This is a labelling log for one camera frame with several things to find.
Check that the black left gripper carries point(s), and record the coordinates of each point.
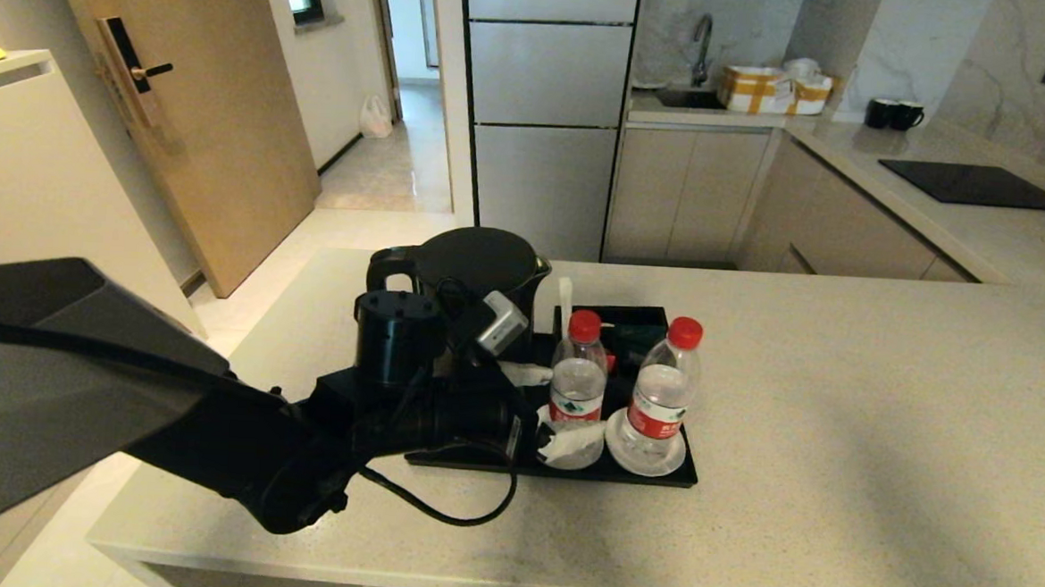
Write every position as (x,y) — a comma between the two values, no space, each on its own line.
(471,425)

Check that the red-capped plastic water bottle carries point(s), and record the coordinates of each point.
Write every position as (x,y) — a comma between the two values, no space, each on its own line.
(660,399)
(578,377)

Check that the black electric kettle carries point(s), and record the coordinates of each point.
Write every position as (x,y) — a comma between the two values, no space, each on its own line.
(479,260)

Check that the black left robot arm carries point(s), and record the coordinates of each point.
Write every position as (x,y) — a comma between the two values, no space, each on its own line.
(79,395)

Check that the white paper coaster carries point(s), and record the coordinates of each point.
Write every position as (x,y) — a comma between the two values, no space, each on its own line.
(590,454)
(613,450)

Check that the white stick sachet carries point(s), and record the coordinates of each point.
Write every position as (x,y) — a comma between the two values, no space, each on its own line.
(565,300)

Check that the black serving tray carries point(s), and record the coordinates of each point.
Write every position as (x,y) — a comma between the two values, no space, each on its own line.
(638,477)

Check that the black condiment holder box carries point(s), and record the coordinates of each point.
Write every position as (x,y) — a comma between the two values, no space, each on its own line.
(633,321)

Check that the beige kitchen base cabinets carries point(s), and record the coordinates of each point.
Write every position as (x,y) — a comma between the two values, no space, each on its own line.
(680,194)

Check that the silver refrigerator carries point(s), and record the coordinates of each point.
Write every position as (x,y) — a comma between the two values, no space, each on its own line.
(543,151)

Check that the white tied plastic bag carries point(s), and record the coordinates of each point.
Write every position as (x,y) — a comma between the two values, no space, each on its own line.
(375,118)

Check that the steel kitchen sink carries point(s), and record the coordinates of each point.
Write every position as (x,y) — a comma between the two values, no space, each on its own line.
(689,98)

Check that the chrome kitchen faucet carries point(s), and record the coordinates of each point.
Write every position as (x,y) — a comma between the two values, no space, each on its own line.
(701,66)

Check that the cardboard box with yellow tape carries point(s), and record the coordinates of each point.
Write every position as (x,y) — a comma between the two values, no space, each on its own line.
(752,90)

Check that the white crumpled plastic bag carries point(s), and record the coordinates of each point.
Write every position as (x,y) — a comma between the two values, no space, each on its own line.
(802,69)

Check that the light wooden door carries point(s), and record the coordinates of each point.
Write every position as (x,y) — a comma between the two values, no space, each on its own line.
(218,134)

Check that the black mug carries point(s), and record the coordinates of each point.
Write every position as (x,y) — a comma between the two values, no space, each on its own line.
(906,116)
(878,113)

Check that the black induction cooktop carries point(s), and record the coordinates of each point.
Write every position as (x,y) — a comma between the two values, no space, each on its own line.
(977,184)

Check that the white cabinet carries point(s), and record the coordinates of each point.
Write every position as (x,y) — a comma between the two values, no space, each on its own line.
(37,179)

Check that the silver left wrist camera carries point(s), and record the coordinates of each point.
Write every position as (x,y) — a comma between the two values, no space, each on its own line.
(503,324)

